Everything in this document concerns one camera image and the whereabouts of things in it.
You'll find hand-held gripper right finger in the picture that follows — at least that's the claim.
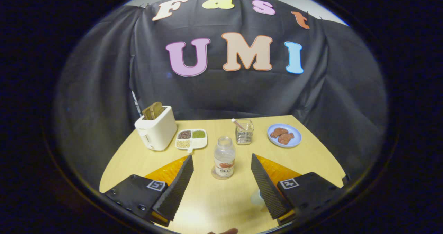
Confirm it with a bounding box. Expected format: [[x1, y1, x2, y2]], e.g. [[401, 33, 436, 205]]
[[251, 153, 348, 226]]

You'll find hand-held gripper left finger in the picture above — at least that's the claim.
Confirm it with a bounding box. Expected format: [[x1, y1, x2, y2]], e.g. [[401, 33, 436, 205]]
[[104, 154, 195, 227]]

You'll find pale blue cup wooden handle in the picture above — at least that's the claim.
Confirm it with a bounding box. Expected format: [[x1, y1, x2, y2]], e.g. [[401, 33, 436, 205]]
[[250, 189, 269, 207]]

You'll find round cork coaster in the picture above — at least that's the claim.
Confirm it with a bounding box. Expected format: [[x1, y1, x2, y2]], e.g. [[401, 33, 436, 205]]
[[211, 165, 235, 180]]

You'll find clear plastic juice bottle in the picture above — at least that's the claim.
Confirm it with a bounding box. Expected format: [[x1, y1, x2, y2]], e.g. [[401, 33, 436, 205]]
[[214, 136, 236, 178]]

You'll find wooden table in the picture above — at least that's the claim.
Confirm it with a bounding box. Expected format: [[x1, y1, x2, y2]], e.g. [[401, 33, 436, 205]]
[[99, 115, 346, 234]]

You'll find white divided grain tray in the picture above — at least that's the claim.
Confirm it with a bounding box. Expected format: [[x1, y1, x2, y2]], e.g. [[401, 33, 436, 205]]
[[175, 128, 208, 154]]

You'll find pale blue plate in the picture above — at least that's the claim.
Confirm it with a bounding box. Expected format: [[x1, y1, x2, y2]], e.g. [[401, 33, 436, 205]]
[[267, 123, 302, 149]]

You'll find white toaster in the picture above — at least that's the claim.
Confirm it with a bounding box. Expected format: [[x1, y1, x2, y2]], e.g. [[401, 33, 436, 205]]
[[134, 105, 178, 151]]

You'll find brown toast slice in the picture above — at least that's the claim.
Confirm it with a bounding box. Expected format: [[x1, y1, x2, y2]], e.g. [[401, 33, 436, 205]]
[[142, 101, 165, 120]]

